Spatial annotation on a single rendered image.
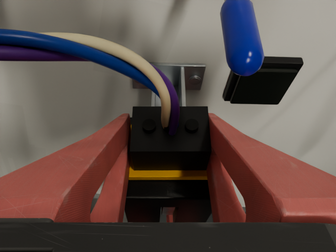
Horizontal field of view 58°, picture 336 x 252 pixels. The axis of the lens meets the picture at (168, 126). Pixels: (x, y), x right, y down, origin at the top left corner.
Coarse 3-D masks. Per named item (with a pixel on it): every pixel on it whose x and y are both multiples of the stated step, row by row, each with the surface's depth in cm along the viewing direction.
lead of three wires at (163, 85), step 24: (0, 48) 6; (24, 48) 6; (48, 48) 6; (72, 48) 7; (96, 48) 7; (120, 48) 7; (120, 72) 8; (144, 72) 8; (168, 96) 9; (168, 120) 11
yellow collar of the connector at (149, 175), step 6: (132, 168) 13; (132, 174) 13; (138, 174) 13; (144, 174) 13; (150, 174) 13; (156, 174) 13; (162, 174) 13; (168, 174) 13; (174, 174) 13; (180, 174) 13; (186, 174) 13; (192, 174) 13; (198, 174) 13; (204, 174) 13
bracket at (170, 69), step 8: (160, 64) 18; (168, 64) 18; (176, 64) 18; (184, 64) 18; (192, 64) 18; (200, 64) 19; (168, 72) 19; (176, 72) 19; (184, 72) 19; (192, 72) 19; (200, 72) 19; (176, 80) 20; (184, 80) 18; (192, 80) 19; (200, 80) 19; (144, 88) 20; (176, 88) 20; (184, 88) 18; (192, 88) 20; (200, 88) 20; (152, 96) 17; (184, 96) 17; (152, 104) 17; (160, 104) 19; (184, 104) 17
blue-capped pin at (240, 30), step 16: (224, 0) 8; (240, 0) 7; (224, 16) 7; (240, 16) 7; (224, 32) 7; (240, 32) 6; (256, 32) 6; (240, 48) 6; (256, 48) 6; (240, 64) 6; (256, 64) 6
